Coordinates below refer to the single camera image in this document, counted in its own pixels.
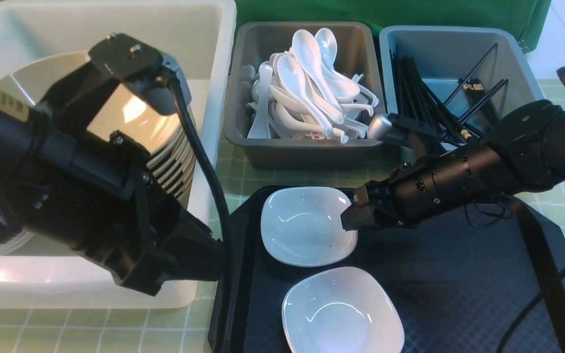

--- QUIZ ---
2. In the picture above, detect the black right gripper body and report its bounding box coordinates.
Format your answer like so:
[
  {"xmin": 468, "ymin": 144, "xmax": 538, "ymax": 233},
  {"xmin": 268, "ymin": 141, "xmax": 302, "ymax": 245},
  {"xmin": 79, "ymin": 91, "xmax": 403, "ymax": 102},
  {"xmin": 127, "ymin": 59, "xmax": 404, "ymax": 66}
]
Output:
[{"xmin": 340, "ymin": 179, "xmax": 411, "ymax": 230}]

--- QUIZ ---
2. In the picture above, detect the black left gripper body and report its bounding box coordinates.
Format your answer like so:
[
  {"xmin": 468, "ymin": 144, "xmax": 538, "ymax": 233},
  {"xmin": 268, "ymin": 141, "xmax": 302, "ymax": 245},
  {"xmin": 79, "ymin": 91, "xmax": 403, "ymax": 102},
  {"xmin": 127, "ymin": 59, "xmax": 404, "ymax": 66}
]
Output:
[{"xmin": 40, "ymin": 130, "xmax": 224, "ymax": 297}]

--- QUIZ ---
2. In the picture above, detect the white square dish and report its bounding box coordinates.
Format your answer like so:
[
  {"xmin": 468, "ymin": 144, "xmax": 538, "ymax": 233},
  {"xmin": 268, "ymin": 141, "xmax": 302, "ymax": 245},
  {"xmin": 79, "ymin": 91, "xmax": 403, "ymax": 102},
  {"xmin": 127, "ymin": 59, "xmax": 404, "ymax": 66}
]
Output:
[
  {"xmin": 260, "ymin": 187, "xmax": 358, "ymax": 268},
  {"xmin": 281, "ymin": 267, "xmax": 405, "ymax": 353}
]

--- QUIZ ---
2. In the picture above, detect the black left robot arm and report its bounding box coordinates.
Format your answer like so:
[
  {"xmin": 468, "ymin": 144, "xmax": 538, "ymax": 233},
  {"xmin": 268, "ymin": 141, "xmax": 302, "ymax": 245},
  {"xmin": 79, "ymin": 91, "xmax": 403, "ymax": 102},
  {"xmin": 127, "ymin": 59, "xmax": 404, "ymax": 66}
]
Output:
[{"xmin": 0, "ymin": 68, "xmax": 226, "ymax": 296}]

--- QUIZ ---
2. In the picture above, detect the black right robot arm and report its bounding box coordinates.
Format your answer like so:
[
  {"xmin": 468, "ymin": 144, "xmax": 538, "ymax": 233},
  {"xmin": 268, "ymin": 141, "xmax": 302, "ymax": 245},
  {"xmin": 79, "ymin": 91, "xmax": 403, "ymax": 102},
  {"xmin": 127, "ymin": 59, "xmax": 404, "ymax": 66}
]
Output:
[{"xmin": 341, "ymin": 99, "xmax": 565, "ymax": 230}]

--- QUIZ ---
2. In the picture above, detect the stack of tan bowls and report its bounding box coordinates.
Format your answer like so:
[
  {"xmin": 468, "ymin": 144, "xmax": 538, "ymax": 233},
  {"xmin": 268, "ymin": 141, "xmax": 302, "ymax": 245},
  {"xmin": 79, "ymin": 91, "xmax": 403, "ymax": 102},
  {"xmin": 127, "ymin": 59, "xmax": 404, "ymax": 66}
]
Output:
[{"xmin": 0, "ymin": 51, "xmax": 196, "ymax": 203}]

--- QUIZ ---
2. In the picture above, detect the bundle of black chopsticks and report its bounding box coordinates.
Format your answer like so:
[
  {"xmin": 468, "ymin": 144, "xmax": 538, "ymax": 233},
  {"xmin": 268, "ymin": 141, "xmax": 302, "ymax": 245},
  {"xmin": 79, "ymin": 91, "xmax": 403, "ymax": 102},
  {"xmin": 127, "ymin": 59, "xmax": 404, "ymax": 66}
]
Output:
[{"xmin": 390, "ymin": 43, "xmax": 509, "ymax": 147}]

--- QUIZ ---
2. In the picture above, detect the black serving tray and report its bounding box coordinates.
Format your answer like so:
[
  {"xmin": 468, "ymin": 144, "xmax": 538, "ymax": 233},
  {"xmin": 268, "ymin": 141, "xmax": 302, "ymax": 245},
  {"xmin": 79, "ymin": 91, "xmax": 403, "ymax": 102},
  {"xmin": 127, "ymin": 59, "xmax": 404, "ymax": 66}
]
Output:
[{"xmin": 207, "ymin": 186, "xmax": 565, "ymax": 353}]

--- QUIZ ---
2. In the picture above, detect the pile of white spoons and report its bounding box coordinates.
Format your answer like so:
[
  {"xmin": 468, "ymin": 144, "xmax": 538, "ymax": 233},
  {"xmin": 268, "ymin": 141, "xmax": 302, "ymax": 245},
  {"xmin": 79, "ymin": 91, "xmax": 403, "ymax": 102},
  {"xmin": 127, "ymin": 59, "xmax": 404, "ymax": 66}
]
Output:
[{"xmin": 241, "ymin": 27, "xmax": 380, "ymax": 145}]

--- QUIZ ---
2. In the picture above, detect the grey spoon bin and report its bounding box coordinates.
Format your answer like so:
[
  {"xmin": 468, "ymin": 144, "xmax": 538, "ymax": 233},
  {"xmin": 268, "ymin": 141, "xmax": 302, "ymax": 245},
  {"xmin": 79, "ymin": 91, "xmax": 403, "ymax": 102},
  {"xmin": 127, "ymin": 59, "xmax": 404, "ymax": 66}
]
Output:
[{"xmin": 223, "ymin": 22, "xmax": 386, "ymax": 171}]

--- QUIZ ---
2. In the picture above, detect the blue-grey chopstick bin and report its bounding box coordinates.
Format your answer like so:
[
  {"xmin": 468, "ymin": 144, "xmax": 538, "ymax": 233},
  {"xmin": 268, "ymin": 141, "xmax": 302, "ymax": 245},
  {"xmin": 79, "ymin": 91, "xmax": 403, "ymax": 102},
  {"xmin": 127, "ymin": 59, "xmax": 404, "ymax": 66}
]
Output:
[{"xmin": 379, "ymin": 26, "xmax": 543, "ymax": 133}]

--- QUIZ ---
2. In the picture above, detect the green checkered tablecloth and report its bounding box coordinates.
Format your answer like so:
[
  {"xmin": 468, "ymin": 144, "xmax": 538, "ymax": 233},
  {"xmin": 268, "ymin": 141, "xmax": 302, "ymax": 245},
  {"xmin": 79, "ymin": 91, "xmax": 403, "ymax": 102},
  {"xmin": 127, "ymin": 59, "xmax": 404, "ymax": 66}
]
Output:
[{"xmin": 0, "ymin": 78, "xmax": 565, "ymax": 353}]

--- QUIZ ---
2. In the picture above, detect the large white plastic tub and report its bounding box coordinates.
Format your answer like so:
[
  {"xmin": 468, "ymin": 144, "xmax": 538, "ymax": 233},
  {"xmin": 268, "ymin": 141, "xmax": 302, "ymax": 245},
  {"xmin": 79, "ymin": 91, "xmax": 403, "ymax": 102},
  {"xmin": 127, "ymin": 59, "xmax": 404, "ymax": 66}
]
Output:
[{"xmin": 0, "ymin": 0, "xmax": 237, "ymax": 308}]

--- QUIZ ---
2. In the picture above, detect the green backdrop cloth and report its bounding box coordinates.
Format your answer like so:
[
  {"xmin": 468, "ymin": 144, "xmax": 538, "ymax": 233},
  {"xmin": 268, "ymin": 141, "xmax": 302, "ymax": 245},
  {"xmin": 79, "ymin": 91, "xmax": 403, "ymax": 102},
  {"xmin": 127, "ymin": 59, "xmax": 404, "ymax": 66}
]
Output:
[{"xmin": 235, "ymin": 0, "xmax": 551, "ymax": 53}]

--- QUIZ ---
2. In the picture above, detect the black right camera cable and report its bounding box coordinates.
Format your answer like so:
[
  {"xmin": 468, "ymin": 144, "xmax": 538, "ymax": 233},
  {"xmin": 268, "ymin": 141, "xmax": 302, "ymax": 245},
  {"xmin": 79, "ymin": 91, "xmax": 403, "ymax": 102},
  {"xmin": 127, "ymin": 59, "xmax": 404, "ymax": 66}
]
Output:
[{"xmin": 496, "ymin": 240, "xmax": 565, "ymax": 353}]

